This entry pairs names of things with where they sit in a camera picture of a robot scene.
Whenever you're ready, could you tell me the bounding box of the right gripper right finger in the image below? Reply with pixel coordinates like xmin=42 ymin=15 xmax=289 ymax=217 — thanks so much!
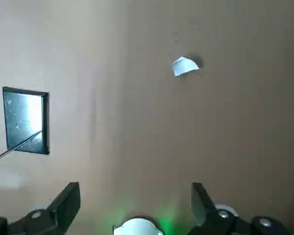
xmin=191 ymin=182 xmax=294 ymax=235

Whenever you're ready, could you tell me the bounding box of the black base metal ring stand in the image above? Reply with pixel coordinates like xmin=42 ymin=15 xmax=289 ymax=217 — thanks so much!
xmin=0 ymin=86 xmax=50 ymax=165

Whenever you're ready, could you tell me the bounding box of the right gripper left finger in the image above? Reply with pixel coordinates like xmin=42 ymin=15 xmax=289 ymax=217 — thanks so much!
xmin=0 ymin=181 xmax=81 ymax=235

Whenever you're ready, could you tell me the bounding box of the white filter paper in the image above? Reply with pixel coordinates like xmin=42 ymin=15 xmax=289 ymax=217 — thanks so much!
xmin=171 ymin=56 xmax=199 ymax=78

